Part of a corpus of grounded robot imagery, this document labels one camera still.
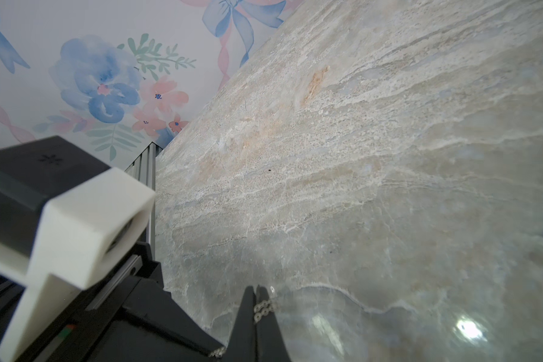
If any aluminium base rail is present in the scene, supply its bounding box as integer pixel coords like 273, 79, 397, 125
124, 142, 164, 261

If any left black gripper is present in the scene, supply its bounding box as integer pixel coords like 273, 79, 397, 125
17, 241, 224, 361

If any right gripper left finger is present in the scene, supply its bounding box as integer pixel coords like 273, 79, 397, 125
222, 286, 256, 362

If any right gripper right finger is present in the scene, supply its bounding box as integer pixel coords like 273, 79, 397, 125
255, 286, 291, 362

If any silver chain necklace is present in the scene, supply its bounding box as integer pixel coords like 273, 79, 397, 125
207, 298, 279, 359

